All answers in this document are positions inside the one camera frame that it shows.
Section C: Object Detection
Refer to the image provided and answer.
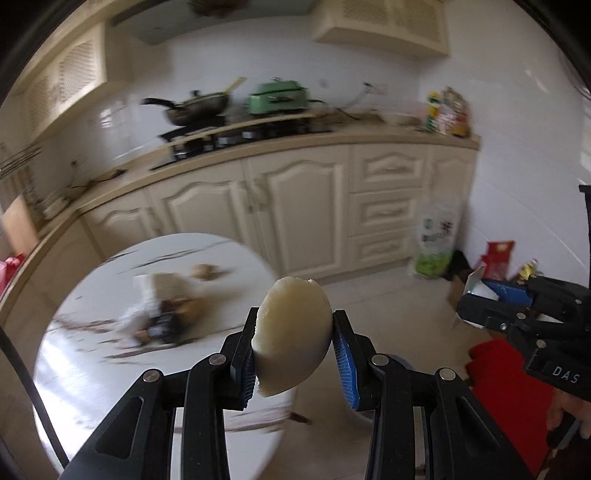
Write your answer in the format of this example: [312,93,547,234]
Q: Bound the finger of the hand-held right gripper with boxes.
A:
[482,276,591,324]
[456,293,560,343]

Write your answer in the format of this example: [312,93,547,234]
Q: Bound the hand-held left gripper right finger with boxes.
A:
[332,310,539,480]

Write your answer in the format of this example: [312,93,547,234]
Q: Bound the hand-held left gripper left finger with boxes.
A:
[60,307,259,480]

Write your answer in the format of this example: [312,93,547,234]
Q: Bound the small white paper box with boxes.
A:
[455,267,500,329]

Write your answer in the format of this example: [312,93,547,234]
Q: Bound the pale fruit piece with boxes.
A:
[252,276,333,398]

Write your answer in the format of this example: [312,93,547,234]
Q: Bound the red bin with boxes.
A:
[465,338,557,480]

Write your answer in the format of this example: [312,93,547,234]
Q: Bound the dark snack wrapper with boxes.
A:
[139,300,206,344]

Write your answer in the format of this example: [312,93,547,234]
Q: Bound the person's right hand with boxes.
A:
[547,388,591,439]

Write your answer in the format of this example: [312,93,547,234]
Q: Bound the red bag on floor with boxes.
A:
[482,240,516,280]

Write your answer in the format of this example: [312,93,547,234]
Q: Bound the white green rice bag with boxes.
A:
[412,203,462,280]

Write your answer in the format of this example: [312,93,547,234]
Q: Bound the round marble table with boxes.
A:
[32,233,333,478]

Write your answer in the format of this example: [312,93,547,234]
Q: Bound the cluster of condiment bottles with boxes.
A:
[426,87,471,138]

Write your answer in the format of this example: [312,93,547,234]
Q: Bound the white bowl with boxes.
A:
[383,111,423,127]

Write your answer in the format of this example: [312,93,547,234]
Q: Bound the black gas stove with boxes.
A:
[159,124,333,161]

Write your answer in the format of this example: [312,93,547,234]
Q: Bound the black induction cooker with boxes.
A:
[175,115,228,131]

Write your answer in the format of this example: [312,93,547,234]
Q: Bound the black wok with lid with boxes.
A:
[141,90,232,126]

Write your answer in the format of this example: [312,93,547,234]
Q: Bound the green electric cooker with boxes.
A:
[245,78,309,114]

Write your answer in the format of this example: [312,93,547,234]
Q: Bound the large lattice door cabinet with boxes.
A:
[310,0,451,58]

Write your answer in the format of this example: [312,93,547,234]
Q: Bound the small lattice door cabinet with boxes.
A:
[14,23,109,139]

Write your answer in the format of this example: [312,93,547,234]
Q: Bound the range hood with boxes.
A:
[111,0,315,44]

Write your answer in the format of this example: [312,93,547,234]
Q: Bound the black power cord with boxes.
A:
[69,168,128,191]

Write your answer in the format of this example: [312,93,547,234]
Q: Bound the black appliance cable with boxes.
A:
[332,85,376,117]

